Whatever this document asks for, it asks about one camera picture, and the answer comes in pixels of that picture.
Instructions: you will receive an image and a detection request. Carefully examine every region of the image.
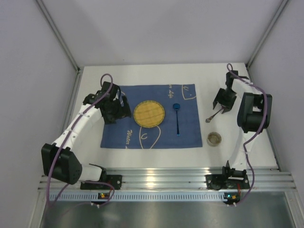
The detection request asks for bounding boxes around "blue handled cutlery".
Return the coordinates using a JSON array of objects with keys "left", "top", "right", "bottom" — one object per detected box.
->
[{"left": 173, "top": 103, "right": 180, "bottom": 136}]

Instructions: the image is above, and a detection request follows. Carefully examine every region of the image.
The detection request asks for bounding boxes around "yellow woven round coaster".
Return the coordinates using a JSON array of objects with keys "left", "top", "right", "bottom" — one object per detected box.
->
[{"left": 133, "top": 100, "right": 165, "bottom": 128}]

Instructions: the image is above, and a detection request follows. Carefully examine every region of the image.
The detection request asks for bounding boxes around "white perforated cable duct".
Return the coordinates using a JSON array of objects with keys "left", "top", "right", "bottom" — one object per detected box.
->
[{"left": 49, "top": 191, "right": 240, "bottom": 202}]

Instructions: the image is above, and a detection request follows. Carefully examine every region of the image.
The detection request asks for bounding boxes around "aluminium rail base frame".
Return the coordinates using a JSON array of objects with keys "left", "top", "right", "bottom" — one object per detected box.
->
[{"left": 38, "top": 167, "right": 296, "bottom": 190}]

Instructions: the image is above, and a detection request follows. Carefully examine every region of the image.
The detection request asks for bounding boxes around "small beige round cup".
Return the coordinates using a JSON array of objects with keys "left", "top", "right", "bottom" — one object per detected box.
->
[{"left": 207, "top": 132, "right": 222, "bottom": 147}]

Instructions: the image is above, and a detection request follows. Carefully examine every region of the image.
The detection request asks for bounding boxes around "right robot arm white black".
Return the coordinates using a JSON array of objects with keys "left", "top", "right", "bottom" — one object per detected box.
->
[{"left": 212, "top": 70, "right": 272, "bottom": 171}]

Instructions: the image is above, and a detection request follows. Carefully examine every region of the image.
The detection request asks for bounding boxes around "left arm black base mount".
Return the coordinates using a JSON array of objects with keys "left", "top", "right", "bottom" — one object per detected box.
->
[{"left": 80, "top": 174, "right": 123, "bottom": 190}]

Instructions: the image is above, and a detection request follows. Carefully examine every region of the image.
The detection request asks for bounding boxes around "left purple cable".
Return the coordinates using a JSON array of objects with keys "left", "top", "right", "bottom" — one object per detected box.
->
[{"left": 46, "top": 74, "right": 116, "bottom": 208}]

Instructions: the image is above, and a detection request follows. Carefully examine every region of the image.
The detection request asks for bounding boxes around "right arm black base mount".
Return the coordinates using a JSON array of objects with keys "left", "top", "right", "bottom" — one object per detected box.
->
[{"left": 205, "top": 161, "right": 250, "bottom": 191}]

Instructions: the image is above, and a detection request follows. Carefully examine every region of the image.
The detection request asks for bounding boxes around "blue placemat cloth gold pattern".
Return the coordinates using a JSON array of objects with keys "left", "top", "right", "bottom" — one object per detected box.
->
[{"left": 100, "top": 84, "right": 203, "bottom": 149}]

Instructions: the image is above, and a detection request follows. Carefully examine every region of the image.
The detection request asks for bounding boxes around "iridescent purple fork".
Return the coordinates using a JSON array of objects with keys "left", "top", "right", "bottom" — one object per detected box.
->
[{"left": 205, "top": 109, "right": 222, "bottom": 123}]

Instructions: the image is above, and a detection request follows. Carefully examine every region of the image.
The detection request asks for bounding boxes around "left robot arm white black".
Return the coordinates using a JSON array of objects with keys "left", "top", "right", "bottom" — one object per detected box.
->
[{"left": 41, "top": 82, "right": 132, "bottom": 185}]

